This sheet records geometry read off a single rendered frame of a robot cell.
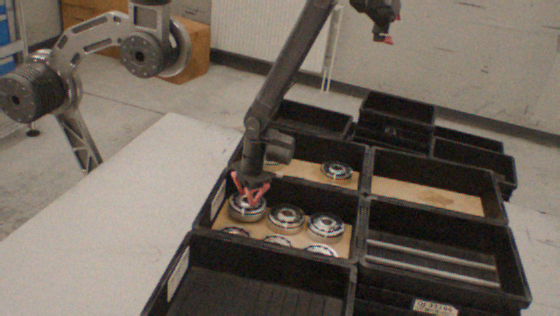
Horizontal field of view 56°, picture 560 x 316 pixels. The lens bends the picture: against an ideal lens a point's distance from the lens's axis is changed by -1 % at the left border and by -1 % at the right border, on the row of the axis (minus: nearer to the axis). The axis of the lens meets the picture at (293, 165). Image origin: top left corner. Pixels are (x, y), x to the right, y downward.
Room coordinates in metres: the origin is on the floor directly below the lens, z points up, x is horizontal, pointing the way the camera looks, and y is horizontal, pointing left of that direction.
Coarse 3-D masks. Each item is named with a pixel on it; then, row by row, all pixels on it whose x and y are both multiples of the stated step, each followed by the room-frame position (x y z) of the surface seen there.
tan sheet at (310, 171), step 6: (294, 162) 1.51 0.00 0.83; (300, 162) 1.52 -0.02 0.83; (306, 162) 1.52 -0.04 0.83; (288, 168) 1.47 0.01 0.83; (294, 168) 1.47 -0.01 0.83; (300, 168) 1.48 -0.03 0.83; (306, 168) 1.49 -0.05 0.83; (312, 168) 1.49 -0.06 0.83; (318, 168) 1.50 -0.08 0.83; (288, 174) 1.43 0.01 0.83; (294, 174) 1.44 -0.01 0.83; (300, 174) 1.44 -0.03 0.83; (306, 174) 1.45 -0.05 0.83; (312, 174) 1.45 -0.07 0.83; (318, 174) 1.46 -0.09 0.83; (354, 174) 1.50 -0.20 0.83; (312, 180) 1.42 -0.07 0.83; (318, 180) 1.42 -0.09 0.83; (354, 180) 1.46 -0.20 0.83; (342, 186) 1.41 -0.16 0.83; (348, 186) 1.42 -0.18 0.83; (354, 186) 1.42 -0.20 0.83
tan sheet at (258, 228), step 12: (228, 216) 1.17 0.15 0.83; (264, 216) 1.19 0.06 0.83; (216, 228) 1.11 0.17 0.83; (252, 228) 1.13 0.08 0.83; (264, 228) 1.14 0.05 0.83; (348, 228) 1.20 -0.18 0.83; (300, 240) 1.11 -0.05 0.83; (312, 240) 1.12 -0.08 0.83; (348, 240) 1.14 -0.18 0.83; (336, 252) 1.09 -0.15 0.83; (348, 252) 1.09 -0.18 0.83
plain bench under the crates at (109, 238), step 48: (144, 144) 1.69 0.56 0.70; (192, 144) 1.75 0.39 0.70; (96, 192) 1.35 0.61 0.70; (144, 192) 1.39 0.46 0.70; (192, 192) 1.43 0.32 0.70; (48, 240) 1.10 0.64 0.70; (96, 240) 1.13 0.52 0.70; (144, 240) 1.16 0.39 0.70; (528, 240) 1.46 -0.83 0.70; (0, 288) 0.90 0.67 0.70; (48, 288) 0.93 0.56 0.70; (96, 288) 0.95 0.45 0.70; (144, 288) 0.98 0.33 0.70
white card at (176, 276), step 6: (186, 252) 0.90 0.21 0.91; (186, 258) 0.90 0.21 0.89; (180, 264) 0.86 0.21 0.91; (186, 264) 0.91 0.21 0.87; (180, 270) 0.87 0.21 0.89; (174, 276) 0.83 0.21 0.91; (180, 276) 0.87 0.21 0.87; (168, 282) 0.80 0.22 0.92; (174, 282) 0.83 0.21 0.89; (168, 288) 0.80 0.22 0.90; (174, 288) 0.83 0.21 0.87; (168, 294) 0.80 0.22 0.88; (168, 300) 0.80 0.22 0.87
